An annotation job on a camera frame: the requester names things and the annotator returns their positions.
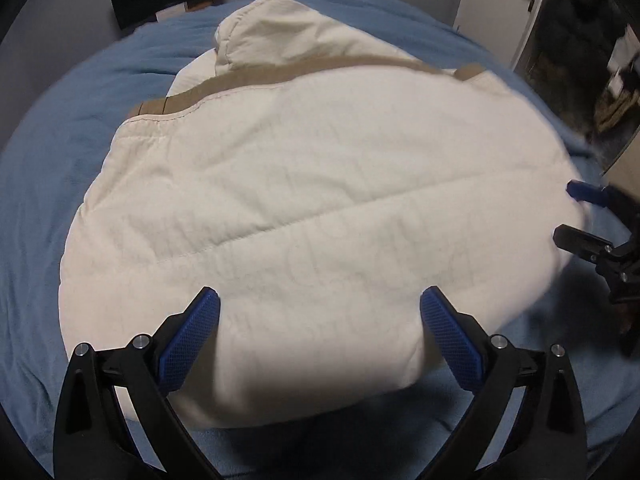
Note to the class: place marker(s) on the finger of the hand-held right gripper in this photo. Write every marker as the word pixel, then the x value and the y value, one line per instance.
pixel 580 191
pixel 580 240

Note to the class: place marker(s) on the white door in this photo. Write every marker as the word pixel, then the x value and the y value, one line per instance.
pixel 495 10

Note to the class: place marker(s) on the dark cluttered shelf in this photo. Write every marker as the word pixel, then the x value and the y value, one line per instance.
pixel 580 60

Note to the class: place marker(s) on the cream hooded puffer jacket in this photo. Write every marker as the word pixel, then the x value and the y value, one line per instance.
pixel 310 185

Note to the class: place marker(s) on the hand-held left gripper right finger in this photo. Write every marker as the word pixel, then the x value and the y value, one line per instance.
pixel 452 347

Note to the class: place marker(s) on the blue fleece blanket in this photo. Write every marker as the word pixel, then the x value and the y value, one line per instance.
pixel 45 135

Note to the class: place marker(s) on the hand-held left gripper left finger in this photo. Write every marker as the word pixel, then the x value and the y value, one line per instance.
pixel 187 347

